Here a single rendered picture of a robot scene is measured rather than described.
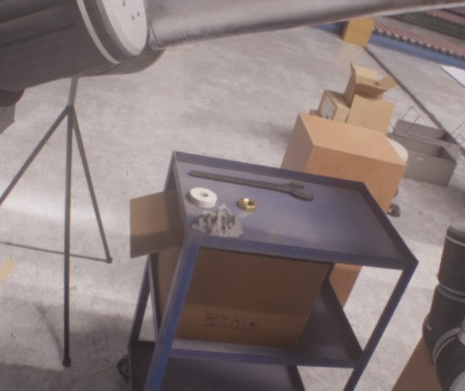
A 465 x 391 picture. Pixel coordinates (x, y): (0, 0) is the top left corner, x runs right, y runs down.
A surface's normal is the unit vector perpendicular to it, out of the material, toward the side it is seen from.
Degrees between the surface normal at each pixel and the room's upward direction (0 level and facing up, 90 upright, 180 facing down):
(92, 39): 114
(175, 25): 103
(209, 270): 90
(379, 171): 90
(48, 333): 0
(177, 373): 0
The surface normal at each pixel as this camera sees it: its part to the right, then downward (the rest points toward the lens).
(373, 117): 0.13, 0.36
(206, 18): -0.04, 0.65
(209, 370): 0.26, -0.85
